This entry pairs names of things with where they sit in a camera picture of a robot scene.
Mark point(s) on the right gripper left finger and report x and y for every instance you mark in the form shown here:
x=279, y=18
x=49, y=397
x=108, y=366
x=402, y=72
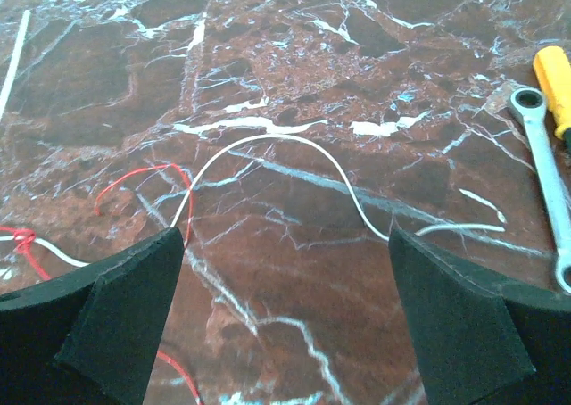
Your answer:
x=91, y=336

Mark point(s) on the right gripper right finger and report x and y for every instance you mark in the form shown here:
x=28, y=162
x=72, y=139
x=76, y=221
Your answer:
x=479, y=336

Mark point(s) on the silver wrench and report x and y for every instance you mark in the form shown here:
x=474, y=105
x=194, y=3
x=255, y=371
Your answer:
x=529, y=107

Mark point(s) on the long white zip tie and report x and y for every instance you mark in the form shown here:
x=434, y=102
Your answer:
x=14, y=60

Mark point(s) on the yellow handled screwdriver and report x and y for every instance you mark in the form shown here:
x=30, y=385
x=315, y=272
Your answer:
x=552, y=70

